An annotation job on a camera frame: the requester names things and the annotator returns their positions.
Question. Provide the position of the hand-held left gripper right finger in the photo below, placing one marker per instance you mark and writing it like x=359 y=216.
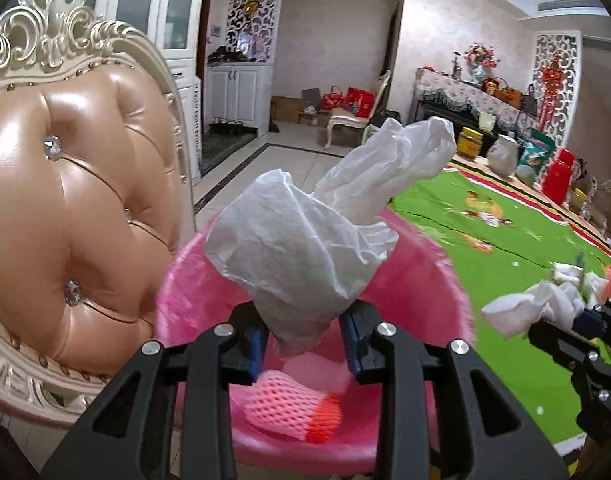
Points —
x=349 y=345

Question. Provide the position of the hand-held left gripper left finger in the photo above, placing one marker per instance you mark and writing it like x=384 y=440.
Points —
x=258 y=345

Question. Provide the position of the pink trash bin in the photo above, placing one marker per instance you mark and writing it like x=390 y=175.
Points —
x=410 y=310

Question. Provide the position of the large white tissue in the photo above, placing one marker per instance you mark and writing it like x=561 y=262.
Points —
x=285 y=260

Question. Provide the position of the small white tissue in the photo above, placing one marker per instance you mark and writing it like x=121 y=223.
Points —
x=565 y=275

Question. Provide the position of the pink orange foam fruit net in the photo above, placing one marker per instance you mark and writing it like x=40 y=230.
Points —
x=290 y=405

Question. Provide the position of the small jar with yellow lid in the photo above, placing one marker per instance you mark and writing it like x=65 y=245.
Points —
x=578 y=200

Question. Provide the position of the red thermos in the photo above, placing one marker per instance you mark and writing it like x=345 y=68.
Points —
x=558 y=177

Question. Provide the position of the green printed bag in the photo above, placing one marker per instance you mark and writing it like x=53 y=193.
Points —
x=535 y=155

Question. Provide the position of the white teapot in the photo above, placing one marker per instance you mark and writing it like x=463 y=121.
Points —
x=503 y=157

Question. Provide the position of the dark door mat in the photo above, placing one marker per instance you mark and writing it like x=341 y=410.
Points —
x=228 y=147

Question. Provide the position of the ornate tan leather chair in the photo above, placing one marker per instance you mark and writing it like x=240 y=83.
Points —
x=75 y=210

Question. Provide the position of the dark handbag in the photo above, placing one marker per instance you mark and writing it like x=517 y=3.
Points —
x=530 y=102

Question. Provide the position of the cream carved armchair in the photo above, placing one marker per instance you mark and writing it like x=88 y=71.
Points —
x=348 y=117

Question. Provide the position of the brown cardboard box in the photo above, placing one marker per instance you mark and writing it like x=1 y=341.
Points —
x=285 y=109

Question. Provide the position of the orange basket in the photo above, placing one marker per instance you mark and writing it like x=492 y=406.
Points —
x=508 y=94

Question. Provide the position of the large red gift bag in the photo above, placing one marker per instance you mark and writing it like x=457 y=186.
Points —
x=360 y=101

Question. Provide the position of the small red gift bag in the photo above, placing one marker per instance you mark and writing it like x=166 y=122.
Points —
x=332 y=99

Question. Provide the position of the tall white lattice screen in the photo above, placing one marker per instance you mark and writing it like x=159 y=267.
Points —
x=570 y=75

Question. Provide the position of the black piano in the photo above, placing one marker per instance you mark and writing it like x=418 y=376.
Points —
x=445 y=115

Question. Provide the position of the white shoe cabinet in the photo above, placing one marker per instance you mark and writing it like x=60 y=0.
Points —
x=240 y=95

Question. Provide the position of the floral lace piano cloth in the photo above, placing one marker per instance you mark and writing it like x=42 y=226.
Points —
x=450 y=87

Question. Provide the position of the flower vase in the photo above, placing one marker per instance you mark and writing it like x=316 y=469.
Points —
x=481 y=60

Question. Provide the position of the white lattice screen above cabinet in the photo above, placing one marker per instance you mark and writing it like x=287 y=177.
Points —
x=253 y=10

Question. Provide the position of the tall white glass-door cabinet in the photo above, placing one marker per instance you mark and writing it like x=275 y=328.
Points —
x=160 y=15

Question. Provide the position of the red knot wall ornament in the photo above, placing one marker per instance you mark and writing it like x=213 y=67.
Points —
x=550 y=85

